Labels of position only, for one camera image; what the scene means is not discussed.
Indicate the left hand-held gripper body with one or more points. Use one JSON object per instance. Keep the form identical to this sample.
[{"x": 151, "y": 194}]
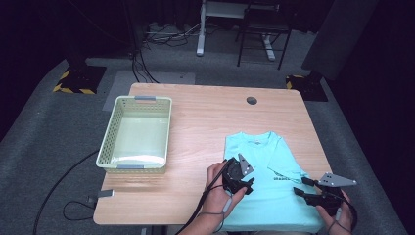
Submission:
[{"x": 233, "y": 176}]

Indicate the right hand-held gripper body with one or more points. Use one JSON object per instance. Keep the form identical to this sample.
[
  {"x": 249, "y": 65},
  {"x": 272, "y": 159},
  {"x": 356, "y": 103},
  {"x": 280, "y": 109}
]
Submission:
[{"x": 331, "y": 196}]

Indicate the teal t-shirt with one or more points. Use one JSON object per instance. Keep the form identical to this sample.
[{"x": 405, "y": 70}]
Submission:
[{"x": 277, "y": 202}]

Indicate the person's right hand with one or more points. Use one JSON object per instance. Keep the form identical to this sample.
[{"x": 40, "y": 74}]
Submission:
[{"x": 345, "y": 222}]

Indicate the person's left hand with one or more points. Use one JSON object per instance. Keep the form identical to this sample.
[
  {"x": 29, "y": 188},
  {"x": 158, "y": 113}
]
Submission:
[{"x": 215, "y": 202}]

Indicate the light green plastic basket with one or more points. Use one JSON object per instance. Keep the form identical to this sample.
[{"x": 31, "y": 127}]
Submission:
[{"x": 140, "y": 140}]

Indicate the yellow black striped stand base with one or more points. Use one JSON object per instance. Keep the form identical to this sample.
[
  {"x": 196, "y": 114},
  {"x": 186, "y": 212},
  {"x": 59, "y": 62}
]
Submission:
[
  {"x": 78, "y": 80},
  {"x": 306, "y": 88}
]

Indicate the grey table clamp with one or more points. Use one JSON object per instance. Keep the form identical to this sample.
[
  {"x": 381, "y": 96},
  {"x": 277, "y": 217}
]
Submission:
[{"x": 105, "y": 193}]

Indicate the dark grey panel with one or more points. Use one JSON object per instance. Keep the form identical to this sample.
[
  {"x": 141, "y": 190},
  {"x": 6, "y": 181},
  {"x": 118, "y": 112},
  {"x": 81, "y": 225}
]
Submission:
[{"x": 339, "y": 39}]

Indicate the black metal chair frame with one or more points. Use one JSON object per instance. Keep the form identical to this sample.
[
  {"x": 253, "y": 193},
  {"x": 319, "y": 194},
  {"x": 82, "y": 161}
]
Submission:
[{"x": 242, "y": 42}]

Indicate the white desk frame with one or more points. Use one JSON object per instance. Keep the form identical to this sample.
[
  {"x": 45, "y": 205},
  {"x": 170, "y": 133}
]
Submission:
[{"x": 201, "y": 39}]

